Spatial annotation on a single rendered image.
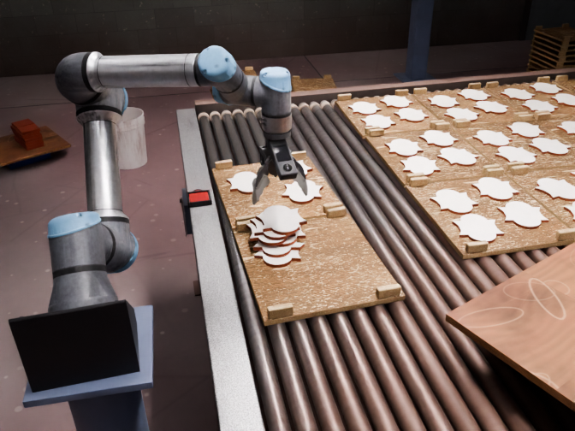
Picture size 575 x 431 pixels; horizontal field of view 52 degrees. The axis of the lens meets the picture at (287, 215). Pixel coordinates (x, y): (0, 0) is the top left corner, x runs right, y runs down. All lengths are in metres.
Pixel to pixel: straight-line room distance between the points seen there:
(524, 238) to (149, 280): 1.99
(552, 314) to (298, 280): 0.59
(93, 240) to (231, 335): 0.38
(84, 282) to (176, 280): 1.78
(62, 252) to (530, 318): 1.00
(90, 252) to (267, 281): 0.43
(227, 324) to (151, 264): 1.89
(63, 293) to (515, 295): 0.96
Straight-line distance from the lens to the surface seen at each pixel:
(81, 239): 1.37
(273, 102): 1.44
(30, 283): 3.33
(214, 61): 1.34
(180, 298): 2.98
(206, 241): 1.68
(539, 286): 1.38
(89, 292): 1.34
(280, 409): 1.20
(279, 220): 1.59
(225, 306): 1.44
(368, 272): 1.51
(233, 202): 1.83
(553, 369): 1.19
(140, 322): 1.51
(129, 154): 4.28
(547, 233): 1.79
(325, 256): 1.56
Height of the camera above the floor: 1.82
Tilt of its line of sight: 31 degrees down
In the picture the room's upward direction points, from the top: 1 degrees counter-clockwise
